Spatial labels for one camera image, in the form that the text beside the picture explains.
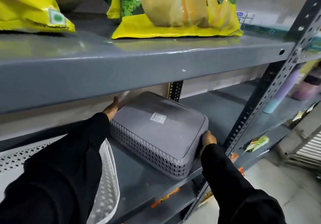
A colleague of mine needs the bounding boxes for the person's left hand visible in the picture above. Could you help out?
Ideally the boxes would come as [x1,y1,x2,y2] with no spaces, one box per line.
[102,96,119,122]

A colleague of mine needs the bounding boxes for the person's right hand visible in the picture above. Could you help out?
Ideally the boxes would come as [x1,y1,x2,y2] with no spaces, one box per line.
[201,130,217,148]

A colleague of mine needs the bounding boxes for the grey perforated plastic basket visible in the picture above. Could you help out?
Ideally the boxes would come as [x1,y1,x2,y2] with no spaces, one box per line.
[109,91,209,181]

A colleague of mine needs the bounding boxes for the person's left forearm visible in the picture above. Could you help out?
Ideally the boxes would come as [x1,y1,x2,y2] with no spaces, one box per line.
[0,112,111,224]

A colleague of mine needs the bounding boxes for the person's right forearm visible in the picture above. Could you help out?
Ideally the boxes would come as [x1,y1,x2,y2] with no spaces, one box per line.
[201,144,287,224]

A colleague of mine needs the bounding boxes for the green snack packet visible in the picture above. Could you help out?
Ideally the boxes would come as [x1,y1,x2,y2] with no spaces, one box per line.
[243,135,270,153]

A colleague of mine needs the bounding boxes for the grey metal shelving rack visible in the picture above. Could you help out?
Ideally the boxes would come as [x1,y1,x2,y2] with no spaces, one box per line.
[0,0,321,224]

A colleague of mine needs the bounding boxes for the white perforated plastic basket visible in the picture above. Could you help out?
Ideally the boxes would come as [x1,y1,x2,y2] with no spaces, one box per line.
[0,138,120,224]

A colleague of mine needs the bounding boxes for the lilac and teal bottle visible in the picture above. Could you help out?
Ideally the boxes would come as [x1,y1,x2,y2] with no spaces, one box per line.
[262,69,300,114]

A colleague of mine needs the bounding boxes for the yellow green snack bag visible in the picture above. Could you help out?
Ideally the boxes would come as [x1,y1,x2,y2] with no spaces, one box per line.
[106,0,244,40]

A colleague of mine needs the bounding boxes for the purple tumbler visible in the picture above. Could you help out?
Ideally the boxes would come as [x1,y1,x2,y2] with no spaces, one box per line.
[292,67,321,101]

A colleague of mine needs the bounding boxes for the white boxes with blue print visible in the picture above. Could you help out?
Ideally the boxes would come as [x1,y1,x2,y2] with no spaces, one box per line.
[236,11,255,30]

